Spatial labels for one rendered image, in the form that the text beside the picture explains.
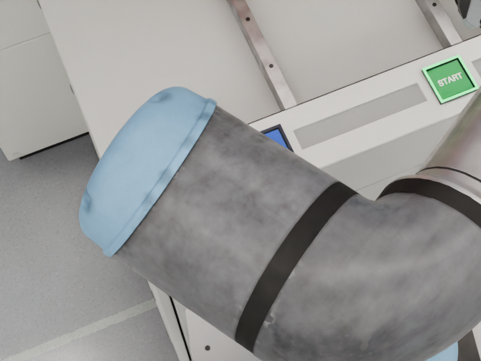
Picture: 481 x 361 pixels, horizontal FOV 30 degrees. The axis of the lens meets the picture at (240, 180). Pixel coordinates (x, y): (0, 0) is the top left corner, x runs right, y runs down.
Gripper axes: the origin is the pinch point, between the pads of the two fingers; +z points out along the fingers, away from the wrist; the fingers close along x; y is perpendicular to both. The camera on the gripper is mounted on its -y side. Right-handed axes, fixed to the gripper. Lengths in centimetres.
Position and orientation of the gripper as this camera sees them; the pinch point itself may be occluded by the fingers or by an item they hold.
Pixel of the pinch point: (478, 24)
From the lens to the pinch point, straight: 109.9
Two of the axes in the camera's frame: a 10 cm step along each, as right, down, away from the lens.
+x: -9.2, 3.6, -1.4
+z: 0.1, 3.9, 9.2
